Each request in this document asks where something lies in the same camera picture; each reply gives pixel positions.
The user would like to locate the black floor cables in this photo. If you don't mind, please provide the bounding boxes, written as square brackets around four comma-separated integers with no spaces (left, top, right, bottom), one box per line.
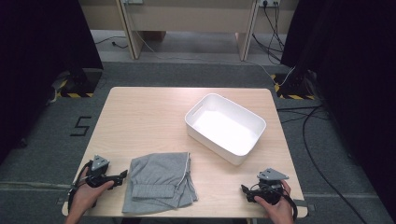
[276,105,370,224]

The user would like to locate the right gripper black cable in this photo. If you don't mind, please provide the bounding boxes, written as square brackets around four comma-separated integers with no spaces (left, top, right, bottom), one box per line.
[280,189,299,222]

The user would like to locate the stand base with striped tape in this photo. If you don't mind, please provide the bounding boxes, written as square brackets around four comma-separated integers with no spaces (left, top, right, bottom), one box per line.
[270,69,316,101]
[55,68,104,99]

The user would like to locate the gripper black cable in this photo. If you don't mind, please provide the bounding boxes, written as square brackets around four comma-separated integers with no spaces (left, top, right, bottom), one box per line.
[280,189,299,222]
[67,160,95,213]

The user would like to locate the black cables from socket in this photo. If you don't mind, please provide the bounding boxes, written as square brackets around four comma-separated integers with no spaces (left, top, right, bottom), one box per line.
[251,2,286,65]

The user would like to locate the black curtain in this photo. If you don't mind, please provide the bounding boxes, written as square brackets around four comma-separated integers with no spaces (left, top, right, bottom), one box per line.
[280,0,396,220]
[0,0,105,164]

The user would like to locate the cardboard box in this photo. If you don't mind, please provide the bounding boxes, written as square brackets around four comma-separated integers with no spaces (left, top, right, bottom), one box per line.
[78,0,301,62]

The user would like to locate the person's left hand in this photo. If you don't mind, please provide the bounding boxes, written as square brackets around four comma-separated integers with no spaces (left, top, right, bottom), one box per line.
[70,167,115,217]

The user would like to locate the grey pants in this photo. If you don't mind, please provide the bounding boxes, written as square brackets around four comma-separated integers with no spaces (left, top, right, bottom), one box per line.
[121,151,199,215]

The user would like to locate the short black cable with plug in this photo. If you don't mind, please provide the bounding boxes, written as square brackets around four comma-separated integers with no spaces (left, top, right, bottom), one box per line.
[93,35,129,49]

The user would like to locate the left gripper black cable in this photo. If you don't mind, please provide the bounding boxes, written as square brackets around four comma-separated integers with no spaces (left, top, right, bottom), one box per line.
[67,160,95,213]

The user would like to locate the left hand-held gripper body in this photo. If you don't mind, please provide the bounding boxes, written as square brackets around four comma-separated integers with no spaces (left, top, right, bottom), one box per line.
[85,154,119,189]

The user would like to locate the white plastic bin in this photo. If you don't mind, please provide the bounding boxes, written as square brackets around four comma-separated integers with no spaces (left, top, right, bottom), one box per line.
[184,92,267,166]

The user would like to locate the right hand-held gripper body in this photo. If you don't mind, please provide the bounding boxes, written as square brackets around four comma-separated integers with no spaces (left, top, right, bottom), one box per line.
[252,167,290,205]

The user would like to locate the person's right hand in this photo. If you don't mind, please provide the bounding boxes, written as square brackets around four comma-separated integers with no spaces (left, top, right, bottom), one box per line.
[253,180,295,224]

